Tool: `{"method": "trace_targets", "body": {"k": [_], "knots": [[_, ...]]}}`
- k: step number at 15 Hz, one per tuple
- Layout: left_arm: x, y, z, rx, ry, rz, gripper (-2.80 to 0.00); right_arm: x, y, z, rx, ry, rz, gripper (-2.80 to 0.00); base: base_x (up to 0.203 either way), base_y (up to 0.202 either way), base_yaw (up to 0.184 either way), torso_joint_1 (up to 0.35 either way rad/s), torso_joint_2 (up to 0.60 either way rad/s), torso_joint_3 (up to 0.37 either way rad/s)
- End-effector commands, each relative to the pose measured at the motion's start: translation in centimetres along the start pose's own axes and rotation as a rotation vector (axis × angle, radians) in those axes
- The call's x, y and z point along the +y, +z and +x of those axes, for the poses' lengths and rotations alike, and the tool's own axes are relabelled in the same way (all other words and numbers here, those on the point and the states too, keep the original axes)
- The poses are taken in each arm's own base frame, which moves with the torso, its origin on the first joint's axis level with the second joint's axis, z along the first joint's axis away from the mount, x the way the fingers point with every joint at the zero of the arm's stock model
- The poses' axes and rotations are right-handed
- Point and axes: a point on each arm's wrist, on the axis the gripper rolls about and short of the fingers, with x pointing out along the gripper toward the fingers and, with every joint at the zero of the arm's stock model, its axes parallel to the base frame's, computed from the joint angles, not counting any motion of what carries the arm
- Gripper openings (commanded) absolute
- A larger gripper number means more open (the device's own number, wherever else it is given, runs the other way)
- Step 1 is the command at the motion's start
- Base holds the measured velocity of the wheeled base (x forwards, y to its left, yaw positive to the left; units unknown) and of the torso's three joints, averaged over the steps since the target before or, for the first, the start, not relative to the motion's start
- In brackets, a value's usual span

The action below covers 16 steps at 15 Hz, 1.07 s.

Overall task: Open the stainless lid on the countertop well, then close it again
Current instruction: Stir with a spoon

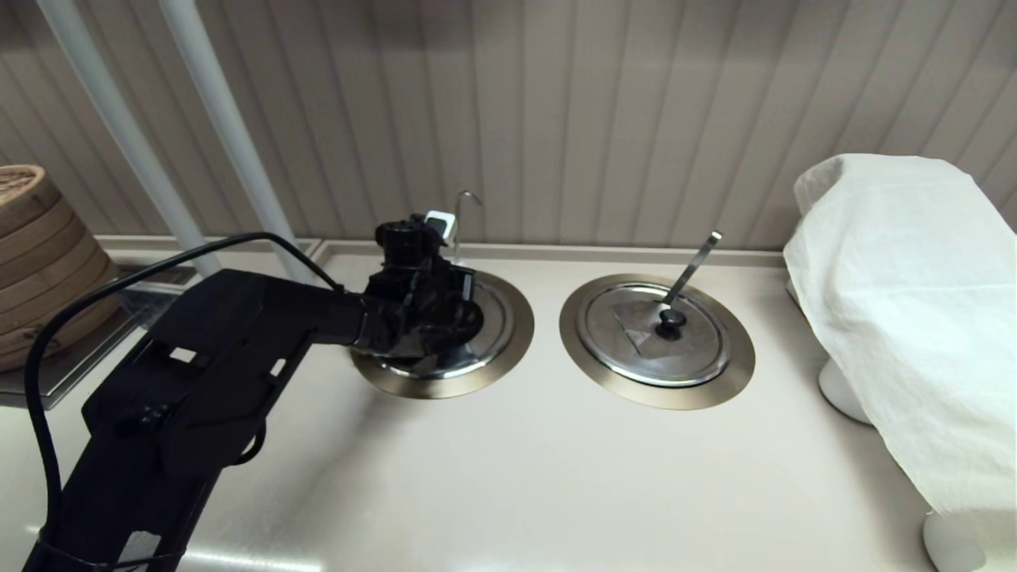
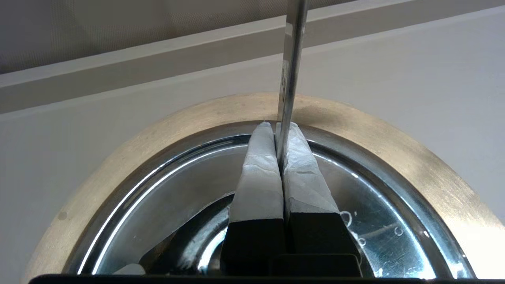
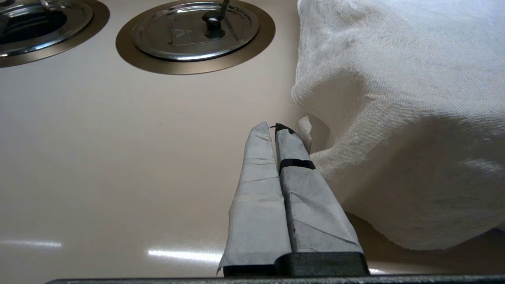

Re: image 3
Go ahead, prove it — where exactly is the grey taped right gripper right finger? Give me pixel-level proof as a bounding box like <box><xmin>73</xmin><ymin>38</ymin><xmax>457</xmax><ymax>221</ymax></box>
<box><xmin>275</xmin><ymin>123</ymin><xmax>370</xmax><ymax>277</ymax></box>

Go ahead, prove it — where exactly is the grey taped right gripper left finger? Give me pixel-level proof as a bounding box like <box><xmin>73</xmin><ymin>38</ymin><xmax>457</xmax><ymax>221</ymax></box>
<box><xmin>217</xmin><ymin>121</ymin><xmax>293</xmax><ymax>277</ymax></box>

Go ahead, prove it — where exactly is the steel lid with black knob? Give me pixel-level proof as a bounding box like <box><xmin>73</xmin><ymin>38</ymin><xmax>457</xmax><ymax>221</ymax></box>
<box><xmin>132</xmin><ymin>2</ymin><xmax>260</xmax><ymax>62</ymax></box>

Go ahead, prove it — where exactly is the white cloth cover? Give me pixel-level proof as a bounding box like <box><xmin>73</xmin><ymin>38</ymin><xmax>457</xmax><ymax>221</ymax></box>
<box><xmin>291</xmin><ymin>0</ymin><xmax>505</xmax><ymax>251</ymax></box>

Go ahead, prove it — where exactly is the steel inset soup pot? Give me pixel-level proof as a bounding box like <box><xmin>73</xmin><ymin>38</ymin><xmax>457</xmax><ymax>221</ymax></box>
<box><xmin>0</xmin><ymin>0</ymin><xmax>94</xmax><ymax>57</ymax></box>

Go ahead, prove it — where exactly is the bronze counter ring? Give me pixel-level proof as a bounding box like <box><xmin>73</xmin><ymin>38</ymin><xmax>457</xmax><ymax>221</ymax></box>
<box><xmin>115</xmin><ymin>0</ymin><xmax>276</xmax><ymax>76</ymax></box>
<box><xmin>0</xmin><ymin>0</ymin><xmax>110</xmax><ymax>69</ymax></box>

